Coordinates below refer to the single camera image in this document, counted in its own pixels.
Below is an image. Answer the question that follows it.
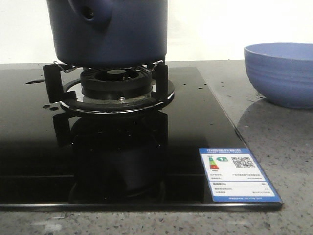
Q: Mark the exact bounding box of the dark blue pot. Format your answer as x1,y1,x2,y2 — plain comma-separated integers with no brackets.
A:
47,0,168,68

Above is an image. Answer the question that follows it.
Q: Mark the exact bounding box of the light blue ceramic bowl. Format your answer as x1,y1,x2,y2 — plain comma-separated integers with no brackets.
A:
244,42,313,109

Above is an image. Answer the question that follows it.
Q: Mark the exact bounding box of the right burner with pot support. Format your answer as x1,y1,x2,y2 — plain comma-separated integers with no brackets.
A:
43,60,175,116

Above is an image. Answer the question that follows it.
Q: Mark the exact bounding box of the black glass gas stove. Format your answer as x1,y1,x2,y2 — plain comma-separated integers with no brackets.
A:
0,68,283,212

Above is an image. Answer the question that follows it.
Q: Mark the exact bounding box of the blue energy label sticker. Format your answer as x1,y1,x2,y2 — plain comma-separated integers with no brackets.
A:
199,148,282,203

